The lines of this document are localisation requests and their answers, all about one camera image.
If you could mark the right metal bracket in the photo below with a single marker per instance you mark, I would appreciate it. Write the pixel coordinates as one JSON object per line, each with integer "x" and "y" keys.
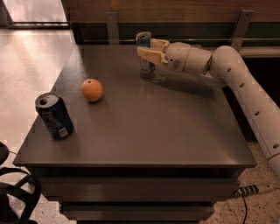
{"x": 240, "y": 29}

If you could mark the red bull can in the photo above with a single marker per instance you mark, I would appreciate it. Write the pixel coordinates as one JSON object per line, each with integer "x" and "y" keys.
{"x": 143, "y": 42}

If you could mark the white power strip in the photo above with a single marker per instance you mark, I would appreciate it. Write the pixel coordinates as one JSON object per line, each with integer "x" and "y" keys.
{"x": 249, "y": 190}

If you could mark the dark blue soda can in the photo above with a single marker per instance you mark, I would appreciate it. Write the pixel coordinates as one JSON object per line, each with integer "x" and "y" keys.
{"x": 52, "y": 110}

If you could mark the metal bracket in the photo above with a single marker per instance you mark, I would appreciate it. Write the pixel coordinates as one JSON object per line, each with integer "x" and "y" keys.
{"x": 240, "y": 29}
{"x": 112, "y": 28}

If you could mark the orange fruit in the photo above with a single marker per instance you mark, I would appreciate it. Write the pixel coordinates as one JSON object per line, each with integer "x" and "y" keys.
{"x": 92, "y": 90}

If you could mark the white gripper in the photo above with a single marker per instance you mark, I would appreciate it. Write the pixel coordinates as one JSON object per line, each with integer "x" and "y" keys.
{"x": 177, "y": 57}

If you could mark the dark brown drawer cabinet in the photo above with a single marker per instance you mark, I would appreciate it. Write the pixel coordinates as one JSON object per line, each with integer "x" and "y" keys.
{"x": 159, "y": 150}

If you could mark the left metal bracket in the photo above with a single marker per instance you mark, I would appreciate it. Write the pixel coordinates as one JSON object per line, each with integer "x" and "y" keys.
{"x": 112, "y": 28}

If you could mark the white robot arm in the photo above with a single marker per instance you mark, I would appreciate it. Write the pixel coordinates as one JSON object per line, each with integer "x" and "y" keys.
{"x": 223, "y": 66}

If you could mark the black chair base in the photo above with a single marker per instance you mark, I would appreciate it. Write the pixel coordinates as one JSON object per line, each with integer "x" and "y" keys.
{"x": 27, "y": 190}

